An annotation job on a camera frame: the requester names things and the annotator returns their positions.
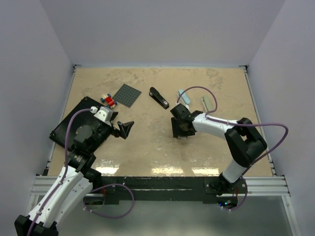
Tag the red blue lego car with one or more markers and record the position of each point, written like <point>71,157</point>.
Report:
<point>107,98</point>

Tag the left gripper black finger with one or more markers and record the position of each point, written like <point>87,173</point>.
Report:
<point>119,133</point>
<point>125,127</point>

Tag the grey lego baseplate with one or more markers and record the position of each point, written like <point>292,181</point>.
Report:
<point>126,95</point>

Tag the light green stapler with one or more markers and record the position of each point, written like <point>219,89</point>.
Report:
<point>207,104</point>

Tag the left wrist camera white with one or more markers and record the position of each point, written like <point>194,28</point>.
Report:
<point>104,114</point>

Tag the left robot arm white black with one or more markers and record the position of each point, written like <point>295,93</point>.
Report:
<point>76,178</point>

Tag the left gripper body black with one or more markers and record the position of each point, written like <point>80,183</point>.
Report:
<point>103,132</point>

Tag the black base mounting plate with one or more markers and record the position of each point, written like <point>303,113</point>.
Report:
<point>184,189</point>

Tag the black stapler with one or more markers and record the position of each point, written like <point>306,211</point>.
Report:
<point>156,96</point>

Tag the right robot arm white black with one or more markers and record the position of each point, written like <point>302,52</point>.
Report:
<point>244,141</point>

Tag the light blue stapler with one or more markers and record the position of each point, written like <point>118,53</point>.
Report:
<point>183,98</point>

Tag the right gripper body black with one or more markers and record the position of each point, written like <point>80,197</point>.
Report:
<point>180,123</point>

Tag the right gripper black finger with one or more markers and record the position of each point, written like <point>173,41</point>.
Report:
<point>187,131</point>
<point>176,130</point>

